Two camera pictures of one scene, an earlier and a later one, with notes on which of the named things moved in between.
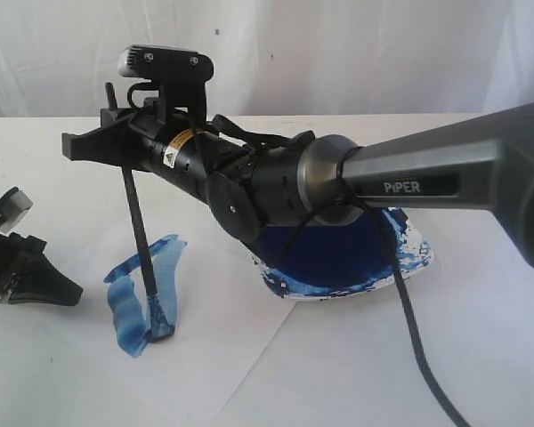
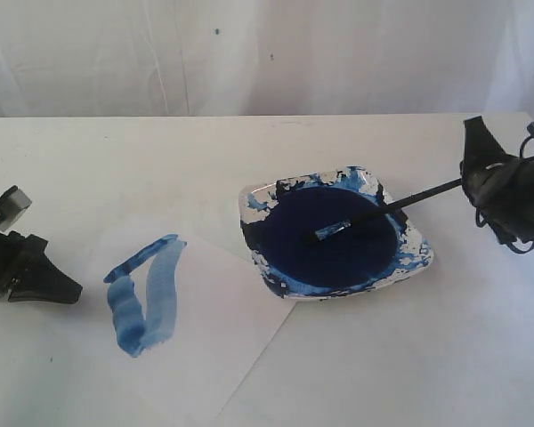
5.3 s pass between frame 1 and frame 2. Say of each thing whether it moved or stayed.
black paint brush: moved
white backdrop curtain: stayed
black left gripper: stayed
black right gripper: moved
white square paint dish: stayed
